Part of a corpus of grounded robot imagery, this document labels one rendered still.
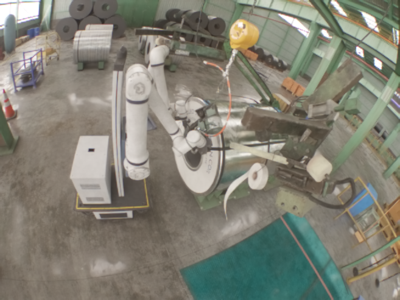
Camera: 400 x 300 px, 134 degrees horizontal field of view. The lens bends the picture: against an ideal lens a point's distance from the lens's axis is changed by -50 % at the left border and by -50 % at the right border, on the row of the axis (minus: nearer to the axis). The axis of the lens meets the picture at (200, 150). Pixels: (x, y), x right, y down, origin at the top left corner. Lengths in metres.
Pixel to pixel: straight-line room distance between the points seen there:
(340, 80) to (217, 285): 2.23
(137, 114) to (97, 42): 5.37
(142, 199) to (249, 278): 1.70
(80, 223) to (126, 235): 0.62
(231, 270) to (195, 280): 0.48
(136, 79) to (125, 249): 1.84
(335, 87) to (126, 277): 2.32
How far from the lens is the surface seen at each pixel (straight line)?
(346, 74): 0.86
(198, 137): 1.11
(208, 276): 2.24
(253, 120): 0.54
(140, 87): 0.78
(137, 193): 2.08
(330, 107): 0.75
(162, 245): 2.19
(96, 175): 1.61
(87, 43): 6.15
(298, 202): 0.93
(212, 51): 2.18
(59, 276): 2.32
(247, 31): 1.19
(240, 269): 2.43
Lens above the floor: 2.11
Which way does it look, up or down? 40 degrees down
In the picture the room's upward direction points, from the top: 22 degrees clockwise
